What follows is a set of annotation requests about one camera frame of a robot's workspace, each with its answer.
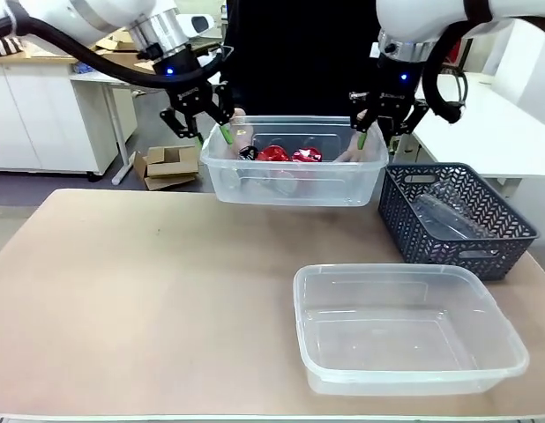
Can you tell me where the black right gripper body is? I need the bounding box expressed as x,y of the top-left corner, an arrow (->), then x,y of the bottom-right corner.
372,59 -> 417,118

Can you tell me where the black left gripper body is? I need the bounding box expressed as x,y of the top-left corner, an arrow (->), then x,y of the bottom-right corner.
153,48 -> 214,114

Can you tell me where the clear plastic bin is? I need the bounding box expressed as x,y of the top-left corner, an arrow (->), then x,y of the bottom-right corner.
200,115 -> 390,208
293,263 -> 530,397

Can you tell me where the dark grey woven plastic basket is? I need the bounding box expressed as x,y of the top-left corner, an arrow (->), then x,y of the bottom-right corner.
377,162 -> 541,282

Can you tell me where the person's left hand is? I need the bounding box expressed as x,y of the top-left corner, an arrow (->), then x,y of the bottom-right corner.
338,125 -> 382,163

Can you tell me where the person's right hand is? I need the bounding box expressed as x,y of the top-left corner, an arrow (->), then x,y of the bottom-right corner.
230,108 -> 255,158

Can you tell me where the cardboard box on floor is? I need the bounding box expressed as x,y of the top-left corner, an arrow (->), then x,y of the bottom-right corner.
131,145 -> 201,192

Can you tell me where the white table with metal legs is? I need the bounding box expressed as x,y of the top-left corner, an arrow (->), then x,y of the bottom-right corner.
69,65 -> 225,186

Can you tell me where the open cardboard box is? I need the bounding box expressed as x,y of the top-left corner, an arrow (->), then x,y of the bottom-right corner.
92,34 -> 144,55

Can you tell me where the person in black sweater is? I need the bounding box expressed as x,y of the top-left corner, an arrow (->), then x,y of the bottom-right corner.
219,0 -> 388,133

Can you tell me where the white side table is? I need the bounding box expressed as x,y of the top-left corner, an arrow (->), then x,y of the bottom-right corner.
386,70 -> 545,187

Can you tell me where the crushed clear plastic cup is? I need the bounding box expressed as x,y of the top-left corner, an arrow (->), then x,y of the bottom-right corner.
263,169 -> 301,197

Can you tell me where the clear plastic bottle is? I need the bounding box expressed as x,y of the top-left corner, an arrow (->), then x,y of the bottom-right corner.
412,192 -> 499,241

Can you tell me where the white cabinet with wooden top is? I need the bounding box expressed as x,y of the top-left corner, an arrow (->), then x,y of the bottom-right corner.
0,51 -> 138,174

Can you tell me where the black white striped bag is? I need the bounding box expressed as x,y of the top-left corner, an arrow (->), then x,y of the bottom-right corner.
0,36 -> 26,57

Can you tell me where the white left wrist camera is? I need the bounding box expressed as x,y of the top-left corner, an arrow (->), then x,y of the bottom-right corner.
177,12 -> 216,39

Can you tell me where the black sleeved left arm cable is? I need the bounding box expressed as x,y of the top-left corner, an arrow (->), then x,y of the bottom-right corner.
0,4 -> 225,90

